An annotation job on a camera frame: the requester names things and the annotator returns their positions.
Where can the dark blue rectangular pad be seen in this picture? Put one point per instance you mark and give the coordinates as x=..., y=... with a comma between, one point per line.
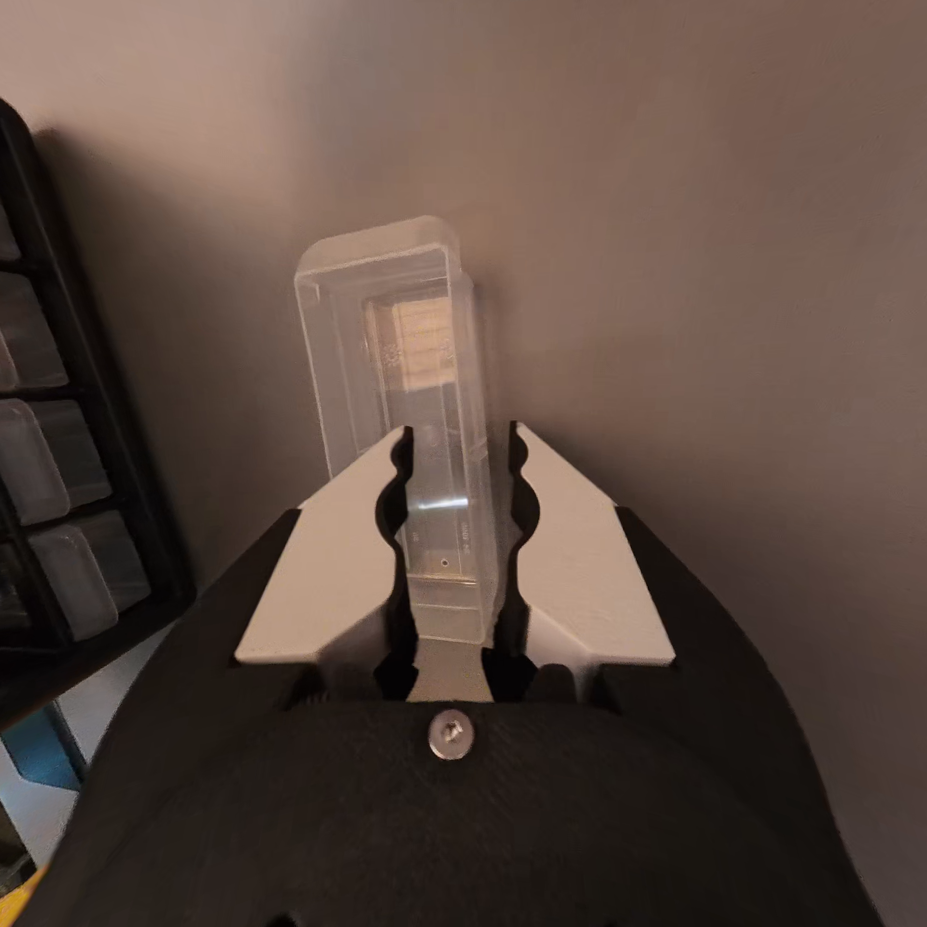
x=51, y=746

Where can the yellow plastic bin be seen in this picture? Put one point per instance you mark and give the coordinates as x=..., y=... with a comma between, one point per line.
x=29, y=887

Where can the set of clear cabinet drawers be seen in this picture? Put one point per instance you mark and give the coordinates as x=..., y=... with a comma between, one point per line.
x=43, y=463

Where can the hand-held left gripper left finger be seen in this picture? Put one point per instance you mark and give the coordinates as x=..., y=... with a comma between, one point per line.
x=326, y=572

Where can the clear plastic drawer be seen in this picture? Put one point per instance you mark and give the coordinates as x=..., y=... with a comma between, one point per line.
x=391, y=340

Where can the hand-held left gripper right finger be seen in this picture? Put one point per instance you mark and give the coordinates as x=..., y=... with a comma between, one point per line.
x=586, y=572

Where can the black drawer cabinet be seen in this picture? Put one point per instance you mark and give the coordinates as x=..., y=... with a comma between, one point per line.
x=137, y=507

